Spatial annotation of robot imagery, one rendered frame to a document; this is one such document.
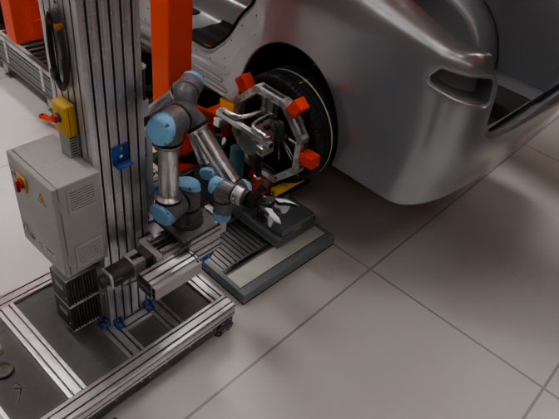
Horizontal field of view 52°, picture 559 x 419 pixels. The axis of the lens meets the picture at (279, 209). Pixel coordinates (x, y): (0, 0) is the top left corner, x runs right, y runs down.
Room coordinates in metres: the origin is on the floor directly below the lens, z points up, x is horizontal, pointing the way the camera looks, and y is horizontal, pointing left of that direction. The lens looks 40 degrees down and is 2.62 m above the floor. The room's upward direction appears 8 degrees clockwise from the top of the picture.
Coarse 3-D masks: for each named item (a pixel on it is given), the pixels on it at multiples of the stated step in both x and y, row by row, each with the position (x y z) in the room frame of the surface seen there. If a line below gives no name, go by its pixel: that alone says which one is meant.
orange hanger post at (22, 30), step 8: (0, 0) 4.16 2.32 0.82; (8, 0) 4.07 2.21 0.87; (16, 0) 4.11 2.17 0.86; (24, 0) 4.16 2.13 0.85; (8, 8) 4.09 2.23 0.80; (16, 8) 4.10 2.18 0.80; (24, 8) 4.15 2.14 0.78; (8, 16) 4.10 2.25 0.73; (16, 16) 4.10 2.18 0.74; (24, 16) 4.14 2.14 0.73; (8, 24) 4.12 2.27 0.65; (16, 24) 4.08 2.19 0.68; (24, 24) 4.13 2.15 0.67; (32, 24) 4.19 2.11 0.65; (8, 32) 4.14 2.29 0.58; (16, 32) 4.07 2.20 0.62; (24, 32) 4.12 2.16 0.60; (32, 32) 4.17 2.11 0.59; (16, 40) 4.07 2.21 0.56; (24, 40) 4.12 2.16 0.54; (32, 40) 4.17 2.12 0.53
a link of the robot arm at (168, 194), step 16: (160, 112) 1.88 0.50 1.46; (176, 112) 1.90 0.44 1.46; (160, 128) 1.82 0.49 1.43; (176, 128) 1.85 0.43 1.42; (160, 144) 1.81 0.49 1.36; (176, 144) 1.85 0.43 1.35; (160, 160) 1.85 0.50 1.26; (176, 160) 1.87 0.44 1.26; (160, 176) 1.85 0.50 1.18; (176, 176) 1.87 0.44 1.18; (160, 192) 1.85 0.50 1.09; (176, 192) 1.87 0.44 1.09; (160, 208) 1.82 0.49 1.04; (176, 208) 1.85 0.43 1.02
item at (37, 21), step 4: (32, 0) 4.23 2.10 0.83; (36, 0) 4.25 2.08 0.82; (32, 4) 4.22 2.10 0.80; (36, 4) 4.24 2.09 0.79; (32, 8) 4.22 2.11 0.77; (36, 8) 4.24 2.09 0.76; (32, 12) 4.21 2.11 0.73; (36, 12) 4.23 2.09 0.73; (32, 16) 4.21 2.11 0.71; (36, 16) 4.23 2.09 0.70; (40, 16) 4.26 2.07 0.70; (36, 20) 4.21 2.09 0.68; (40, 20) 4.24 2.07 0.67; (36, 24) 4.21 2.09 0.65; (40, 24) 4.23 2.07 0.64; (36, 28) 4.20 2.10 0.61; (40, 28) 4.23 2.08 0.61; (36, 32) 4.20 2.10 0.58; (40, 32) 4.23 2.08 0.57; (36, 36) 4.19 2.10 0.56; (40, 36) 4.22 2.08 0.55
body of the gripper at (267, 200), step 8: (248, 192) 1.74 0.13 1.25; (240, 200) 1.71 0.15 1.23; (256, 200) 1.70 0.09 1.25; (264, 200) 1.71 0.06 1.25; (272, 200) 1.72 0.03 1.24; (248, 208) 1.71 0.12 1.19; (256, 208) 1.68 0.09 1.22; (272, 208) 1.72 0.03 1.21; (256, 216) 1.69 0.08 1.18; (264, 216) 1.67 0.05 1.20
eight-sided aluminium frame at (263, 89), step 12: (264, 84) 2.87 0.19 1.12; (240, 96) 2.92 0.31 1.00; (252, 96) 2.94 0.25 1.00; (276, 96) 2.76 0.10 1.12; (288, 96) 2.77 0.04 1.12; (240, 108) 2.98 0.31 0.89; (240, 120) 2.97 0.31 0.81; (288, 120) 2.69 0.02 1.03; (300, 120) 2.70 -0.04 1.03; (240, 132) 2.95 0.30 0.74; (300, 132) 2.65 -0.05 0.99; (300, 144) 2.61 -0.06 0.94; (252, 156) 2.88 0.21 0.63; (264, 168) 2.79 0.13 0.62; (300, 168) 2.64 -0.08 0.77; (276, 180) 2.70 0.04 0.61
